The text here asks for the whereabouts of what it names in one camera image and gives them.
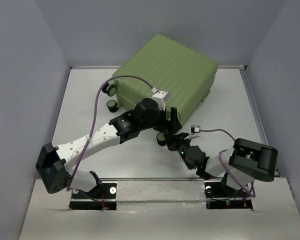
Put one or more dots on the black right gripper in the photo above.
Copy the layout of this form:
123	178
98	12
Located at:
173	141

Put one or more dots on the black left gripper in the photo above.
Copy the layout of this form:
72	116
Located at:
165	125

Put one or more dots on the light green hard suitcase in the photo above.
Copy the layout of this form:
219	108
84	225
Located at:
168	66

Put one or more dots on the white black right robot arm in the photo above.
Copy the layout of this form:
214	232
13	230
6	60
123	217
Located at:
242	163

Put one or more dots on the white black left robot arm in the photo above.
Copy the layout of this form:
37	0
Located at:
58	166

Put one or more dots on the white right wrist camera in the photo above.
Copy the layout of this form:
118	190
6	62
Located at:
195	132

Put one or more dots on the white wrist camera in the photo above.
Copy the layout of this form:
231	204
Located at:
160	97
195	132

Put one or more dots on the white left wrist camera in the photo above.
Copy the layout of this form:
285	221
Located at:
160	97

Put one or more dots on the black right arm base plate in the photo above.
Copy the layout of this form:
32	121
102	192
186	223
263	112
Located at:
221	197

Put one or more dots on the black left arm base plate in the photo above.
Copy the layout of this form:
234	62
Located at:
101	198

